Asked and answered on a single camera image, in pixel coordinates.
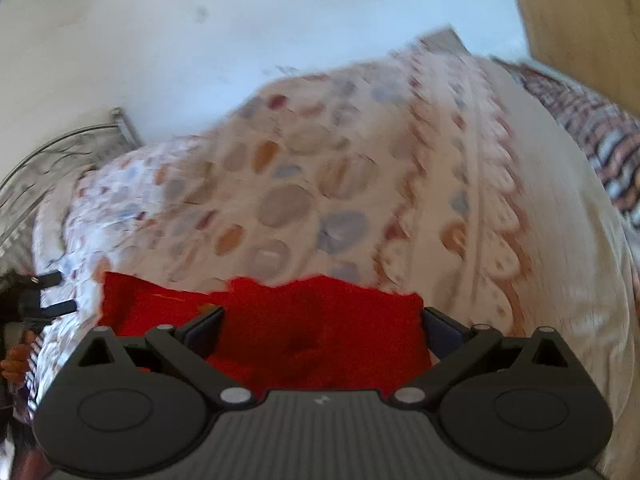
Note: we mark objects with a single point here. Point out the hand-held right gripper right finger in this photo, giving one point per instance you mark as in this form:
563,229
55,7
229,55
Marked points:
437,329

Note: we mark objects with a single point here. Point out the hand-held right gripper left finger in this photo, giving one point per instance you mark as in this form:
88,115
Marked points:
207,327

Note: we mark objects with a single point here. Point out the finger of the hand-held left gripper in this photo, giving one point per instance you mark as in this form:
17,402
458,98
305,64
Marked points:
57,309
47,279

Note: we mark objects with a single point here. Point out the red knit sweater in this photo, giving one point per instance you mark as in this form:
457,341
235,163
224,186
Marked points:
325,330

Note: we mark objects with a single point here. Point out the person's left hand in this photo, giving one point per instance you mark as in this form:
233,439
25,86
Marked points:
12,365

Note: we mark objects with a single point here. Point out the metal bed headboard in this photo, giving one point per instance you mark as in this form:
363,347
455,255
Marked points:
55,160

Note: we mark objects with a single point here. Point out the patterned white quilt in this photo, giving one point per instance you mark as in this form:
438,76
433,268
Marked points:
350,185

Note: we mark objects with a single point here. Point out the black white striped bed sheet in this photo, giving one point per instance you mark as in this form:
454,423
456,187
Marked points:
590,125

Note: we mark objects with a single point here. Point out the plain grey pillow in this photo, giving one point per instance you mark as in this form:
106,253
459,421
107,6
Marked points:
450,40

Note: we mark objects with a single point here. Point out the worn wooden wardrobe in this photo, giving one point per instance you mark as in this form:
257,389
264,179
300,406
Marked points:
580,15

